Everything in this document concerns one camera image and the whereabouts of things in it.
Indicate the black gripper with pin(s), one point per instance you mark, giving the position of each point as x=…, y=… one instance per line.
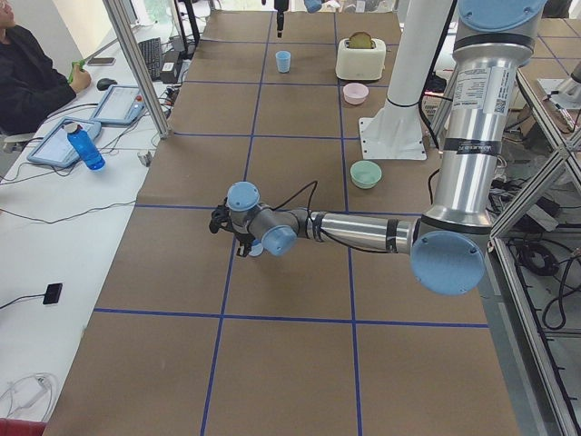
x=280, y=20
x=245, y=240

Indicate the light blue cup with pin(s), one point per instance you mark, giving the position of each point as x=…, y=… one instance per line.
x=283, y=61
x=256, y=249

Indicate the toast slice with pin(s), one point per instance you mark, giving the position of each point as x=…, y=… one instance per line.
x=360, y=40

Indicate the cream toaster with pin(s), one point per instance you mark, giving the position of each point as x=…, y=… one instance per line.
x=360, y=64

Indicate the pink bowl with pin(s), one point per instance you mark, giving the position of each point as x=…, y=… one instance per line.
x=355, y=93

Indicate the black keyboard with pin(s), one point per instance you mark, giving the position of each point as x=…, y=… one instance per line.
x=151, y=51

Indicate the green bowl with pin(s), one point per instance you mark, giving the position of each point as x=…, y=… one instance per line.
x=365, y=174

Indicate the white pillar with base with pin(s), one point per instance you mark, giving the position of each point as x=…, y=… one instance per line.
x=395, y=132

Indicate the far teach pendant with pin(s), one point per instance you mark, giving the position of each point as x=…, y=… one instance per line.
x=120, y=106

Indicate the teach pendant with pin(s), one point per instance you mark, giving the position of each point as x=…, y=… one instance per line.
x=120, y=106
x=55, y=149

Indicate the blue water bottle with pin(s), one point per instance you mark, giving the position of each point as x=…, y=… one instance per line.
x=84, y=146

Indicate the smartphone on desk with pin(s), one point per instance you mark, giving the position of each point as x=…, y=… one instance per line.
x=101, y=61

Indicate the black computer mouse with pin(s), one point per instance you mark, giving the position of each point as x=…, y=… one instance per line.
x=105, y=83

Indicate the small black box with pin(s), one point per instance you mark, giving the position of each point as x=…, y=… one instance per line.
x=52, y=293

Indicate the near teach pendant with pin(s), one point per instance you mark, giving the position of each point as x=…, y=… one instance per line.
x=55, y=149

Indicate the person in black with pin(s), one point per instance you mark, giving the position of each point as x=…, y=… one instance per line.
x=31, y=89

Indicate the aluminium frame post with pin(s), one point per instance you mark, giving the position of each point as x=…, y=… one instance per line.
x=124, y=33

